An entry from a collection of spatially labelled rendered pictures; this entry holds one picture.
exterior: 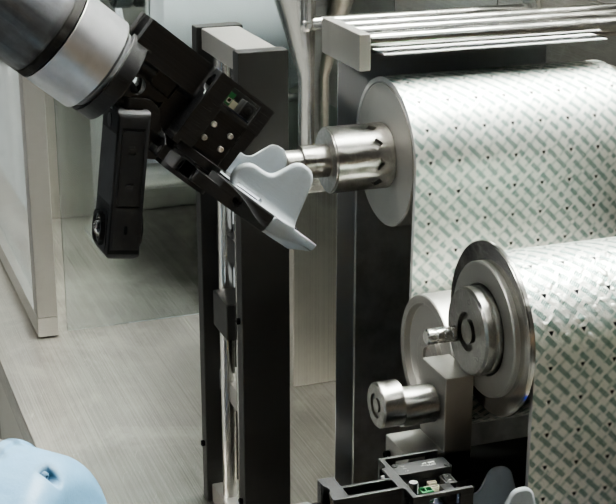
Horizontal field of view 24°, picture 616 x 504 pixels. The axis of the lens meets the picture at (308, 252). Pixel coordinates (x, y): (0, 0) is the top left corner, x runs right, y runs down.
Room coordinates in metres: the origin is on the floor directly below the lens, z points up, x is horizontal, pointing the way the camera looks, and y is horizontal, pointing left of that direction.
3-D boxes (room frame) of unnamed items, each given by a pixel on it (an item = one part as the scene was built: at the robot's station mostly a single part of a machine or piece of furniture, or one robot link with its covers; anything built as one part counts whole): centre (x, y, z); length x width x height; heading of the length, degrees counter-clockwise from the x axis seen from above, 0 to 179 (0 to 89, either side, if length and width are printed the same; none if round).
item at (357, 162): (1.35, -0.05, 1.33); 0.06 x 0.06 x 0.06; 20
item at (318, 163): (1.33, 0.01, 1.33); 0.06 x 0.03 x 0.03; 110
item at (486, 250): (1.12, -0.15, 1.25); 0.15 x 0.01 x 0.15; 20
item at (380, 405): (1.13, -0.07, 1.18); 0.04 x 0.02 x 0.04; 20
